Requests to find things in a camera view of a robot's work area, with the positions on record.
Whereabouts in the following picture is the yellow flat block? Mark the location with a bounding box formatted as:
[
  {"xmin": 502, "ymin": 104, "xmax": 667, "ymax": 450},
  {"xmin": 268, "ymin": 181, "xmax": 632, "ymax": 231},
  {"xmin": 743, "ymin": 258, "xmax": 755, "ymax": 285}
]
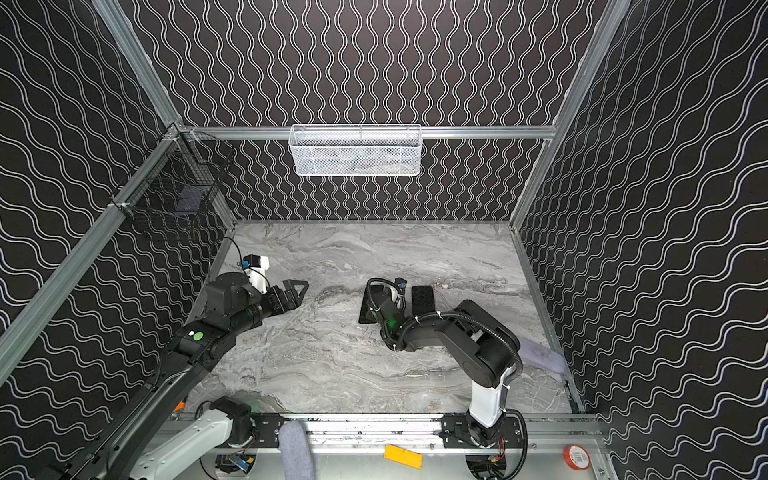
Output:
[{"xmin": 384, "ymin": 444, "xmax": 424, "ymax": 470}]

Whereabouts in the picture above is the black wire basket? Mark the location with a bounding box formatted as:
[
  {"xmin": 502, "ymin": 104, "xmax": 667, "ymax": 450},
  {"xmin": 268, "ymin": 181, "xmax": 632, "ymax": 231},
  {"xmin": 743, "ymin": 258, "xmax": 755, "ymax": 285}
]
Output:
[{"xmin": 115, "ymin": 124, "xmax": 235, "ymax": 244}]

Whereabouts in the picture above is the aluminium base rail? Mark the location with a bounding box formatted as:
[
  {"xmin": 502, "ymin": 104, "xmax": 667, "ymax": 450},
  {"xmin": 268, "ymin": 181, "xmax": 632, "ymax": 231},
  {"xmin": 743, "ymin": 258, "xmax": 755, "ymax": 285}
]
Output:
[{"xmin": 122, "ymin": 411, "xmax": 604, "ymax": 451}]

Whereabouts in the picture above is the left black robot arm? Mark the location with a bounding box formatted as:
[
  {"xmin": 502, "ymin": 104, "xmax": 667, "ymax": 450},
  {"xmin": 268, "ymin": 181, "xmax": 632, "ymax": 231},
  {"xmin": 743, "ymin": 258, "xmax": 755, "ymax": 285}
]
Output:
[{"xmin": 37, "ymin": 272, "xmax": 309, "ymax": 479}]

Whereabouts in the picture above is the white wire basket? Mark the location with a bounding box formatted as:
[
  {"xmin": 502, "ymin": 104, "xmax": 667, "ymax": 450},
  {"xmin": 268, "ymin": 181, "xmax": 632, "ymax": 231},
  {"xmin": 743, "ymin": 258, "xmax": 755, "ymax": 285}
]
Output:
[{"xmin": 288, "ymin": 124, "xmax": 424, "ymax": 177}]

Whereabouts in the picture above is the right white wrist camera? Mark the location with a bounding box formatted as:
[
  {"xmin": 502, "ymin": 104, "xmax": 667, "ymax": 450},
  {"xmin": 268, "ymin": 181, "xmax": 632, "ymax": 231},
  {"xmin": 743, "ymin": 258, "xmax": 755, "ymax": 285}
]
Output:
[{"xmin": 387, "ymin": 277, "xmax": 407, "ymax": 310}]

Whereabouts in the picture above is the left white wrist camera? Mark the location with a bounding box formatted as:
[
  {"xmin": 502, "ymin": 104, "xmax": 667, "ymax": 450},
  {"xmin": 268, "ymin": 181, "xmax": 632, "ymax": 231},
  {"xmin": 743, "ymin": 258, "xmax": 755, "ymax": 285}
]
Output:
[{"xmin": 242, "ymin": 254, "xmax": 271, "ymax": 294}]

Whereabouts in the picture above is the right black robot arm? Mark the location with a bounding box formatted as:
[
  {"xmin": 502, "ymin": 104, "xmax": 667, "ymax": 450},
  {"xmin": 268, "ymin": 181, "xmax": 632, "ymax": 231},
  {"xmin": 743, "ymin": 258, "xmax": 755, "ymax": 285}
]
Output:
[{"xmin": 359, "ymin": 280, "xmax": 523, "ymax": 447}]

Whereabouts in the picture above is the black phone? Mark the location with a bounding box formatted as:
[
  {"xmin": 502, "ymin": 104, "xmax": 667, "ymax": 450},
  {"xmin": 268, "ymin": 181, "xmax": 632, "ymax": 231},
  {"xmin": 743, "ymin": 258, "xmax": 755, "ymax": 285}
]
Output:
[{"xmin": 358, "ymin": 285, "xmax": 386, "ymax": 325}]

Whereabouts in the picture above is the red tape roll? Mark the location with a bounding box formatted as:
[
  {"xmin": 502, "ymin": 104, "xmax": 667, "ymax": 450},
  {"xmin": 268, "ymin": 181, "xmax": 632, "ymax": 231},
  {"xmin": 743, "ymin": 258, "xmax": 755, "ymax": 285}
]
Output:
[{"xmin": 563, "ymin": 444, "xmax": 592, "ymax": 471}]

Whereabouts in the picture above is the lavender cloth pad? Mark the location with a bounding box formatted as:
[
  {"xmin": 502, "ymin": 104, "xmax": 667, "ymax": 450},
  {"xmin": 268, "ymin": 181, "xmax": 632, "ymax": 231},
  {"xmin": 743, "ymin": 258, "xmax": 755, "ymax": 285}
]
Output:
[{"xmin": 519, "ymin": 337, "xmax": 568, "ymax": 376}]

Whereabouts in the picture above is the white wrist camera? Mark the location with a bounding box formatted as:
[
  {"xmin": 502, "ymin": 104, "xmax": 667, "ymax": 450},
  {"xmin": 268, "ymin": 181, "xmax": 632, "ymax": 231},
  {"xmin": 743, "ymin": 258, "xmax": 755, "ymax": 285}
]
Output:
[
  {"xmin": 242, "ymin": 254, "xmax": 271, "ymax": 294},
  {"xmin": 387, "ymin": 277, "xmax": 407, "ymax": 310}
]

